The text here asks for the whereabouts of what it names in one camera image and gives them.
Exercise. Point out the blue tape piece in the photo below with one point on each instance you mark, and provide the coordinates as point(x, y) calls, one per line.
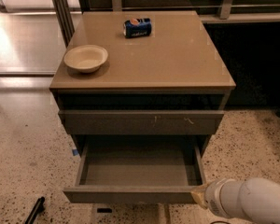
point(75, 152)

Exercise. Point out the blue pepsi can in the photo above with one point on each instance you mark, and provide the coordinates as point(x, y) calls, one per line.
point(133, 28)

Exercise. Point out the black object on floor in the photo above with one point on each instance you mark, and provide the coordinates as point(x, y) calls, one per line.
point(37, 209)

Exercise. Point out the grey top drawer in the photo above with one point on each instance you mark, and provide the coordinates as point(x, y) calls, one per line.
point(148, 122)

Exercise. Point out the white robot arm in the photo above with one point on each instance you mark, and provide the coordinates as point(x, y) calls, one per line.
point(256, 199)

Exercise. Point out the grey drawer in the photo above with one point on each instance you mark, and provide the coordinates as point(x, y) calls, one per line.
point(148, 122)
point(137, 174)

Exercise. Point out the cream foam-padded gripper finger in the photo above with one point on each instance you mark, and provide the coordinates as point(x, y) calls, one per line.
point(198, 195)

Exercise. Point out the white paper bowl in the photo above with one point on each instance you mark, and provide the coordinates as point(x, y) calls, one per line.
point(86, 59)

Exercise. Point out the metal railing frame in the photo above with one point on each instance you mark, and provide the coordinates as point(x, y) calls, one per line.
point(211, 11)

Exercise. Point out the grey drawer cabinet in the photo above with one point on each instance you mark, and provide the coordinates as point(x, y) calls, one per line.
point(177, 68)

